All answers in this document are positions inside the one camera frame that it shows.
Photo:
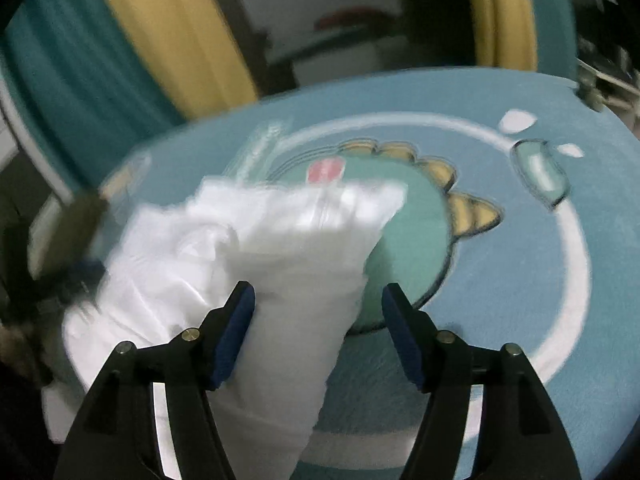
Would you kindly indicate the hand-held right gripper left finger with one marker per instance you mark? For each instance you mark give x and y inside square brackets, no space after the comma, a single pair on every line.
[232,340]

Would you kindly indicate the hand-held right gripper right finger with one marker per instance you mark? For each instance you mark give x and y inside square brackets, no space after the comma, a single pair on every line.
[402,340]

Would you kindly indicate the white garment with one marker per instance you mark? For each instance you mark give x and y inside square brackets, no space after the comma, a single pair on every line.
[290,270]

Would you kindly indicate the blue dinosaur print mat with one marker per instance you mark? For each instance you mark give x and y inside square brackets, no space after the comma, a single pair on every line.
[525,260]

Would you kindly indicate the teal curtain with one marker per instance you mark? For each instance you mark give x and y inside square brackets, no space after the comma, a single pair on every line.
[555,20]
[65,70]

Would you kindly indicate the dark glass door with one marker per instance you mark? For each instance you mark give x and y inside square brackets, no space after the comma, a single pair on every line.
[325,25]

